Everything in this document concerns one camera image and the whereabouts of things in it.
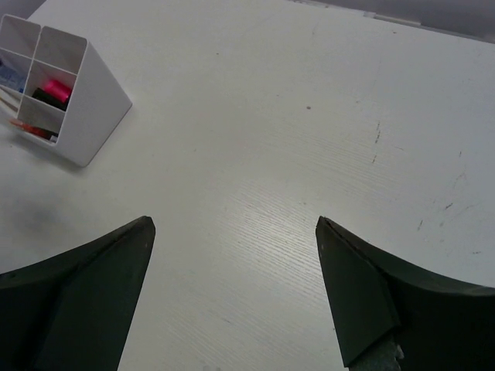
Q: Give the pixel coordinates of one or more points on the white right organizer box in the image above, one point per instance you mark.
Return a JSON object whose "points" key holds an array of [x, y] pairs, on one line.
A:
{"points": [[96, 105]]}

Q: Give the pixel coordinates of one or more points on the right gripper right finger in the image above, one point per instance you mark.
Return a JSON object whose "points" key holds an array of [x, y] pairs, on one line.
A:
{"points": [[389, 314]]}

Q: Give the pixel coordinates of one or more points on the red orange pen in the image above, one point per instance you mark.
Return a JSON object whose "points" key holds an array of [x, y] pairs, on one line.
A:
{"points": [[38, 132]]}

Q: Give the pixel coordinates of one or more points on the pink black highlighter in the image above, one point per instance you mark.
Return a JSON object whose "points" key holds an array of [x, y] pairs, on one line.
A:
{"points": [[54, 93]]}

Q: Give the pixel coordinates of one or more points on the white left organizer box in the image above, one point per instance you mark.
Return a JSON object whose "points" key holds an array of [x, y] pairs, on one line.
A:
{"points": [[18, 43]]}

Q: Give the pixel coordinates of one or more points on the white organizer box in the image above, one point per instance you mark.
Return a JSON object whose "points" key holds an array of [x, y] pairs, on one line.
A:
{"points": [[96, 105], [18, 43]]}

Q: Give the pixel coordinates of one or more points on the yellow capped white marker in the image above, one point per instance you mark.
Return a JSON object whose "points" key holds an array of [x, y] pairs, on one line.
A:
{"points": [[10, 101]]}

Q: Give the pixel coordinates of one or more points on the clear glue bottle blue cap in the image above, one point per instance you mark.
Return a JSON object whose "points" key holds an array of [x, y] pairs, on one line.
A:
{"points": [[11, 78]]}

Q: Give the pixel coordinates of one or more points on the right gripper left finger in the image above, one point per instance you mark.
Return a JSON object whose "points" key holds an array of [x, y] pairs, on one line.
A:
{"points": [[73, 311]]}

